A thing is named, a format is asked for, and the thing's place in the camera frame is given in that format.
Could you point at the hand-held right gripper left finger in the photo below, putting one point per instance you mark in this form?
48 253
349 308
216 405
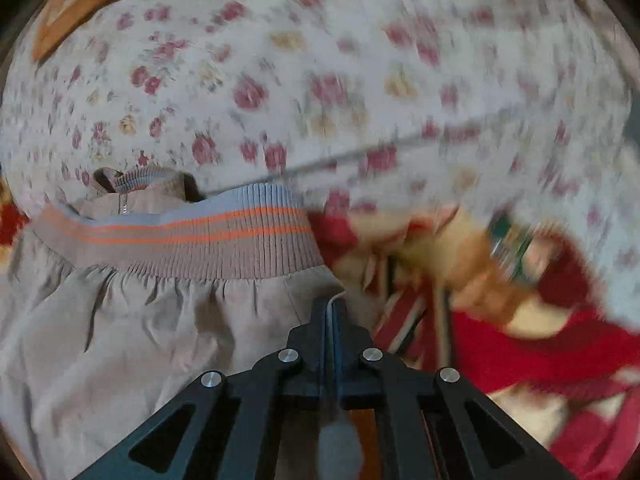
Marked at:
312 342

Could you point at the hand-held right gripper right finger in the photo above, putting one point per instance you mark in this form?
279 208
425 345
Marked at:
347 342

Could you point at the beige jacket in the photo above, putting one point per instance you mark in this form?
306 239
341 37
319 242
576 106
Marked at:
150 320

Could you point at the floral bed sheet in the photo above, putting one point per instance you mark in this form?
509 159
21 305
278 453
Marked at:
350 60

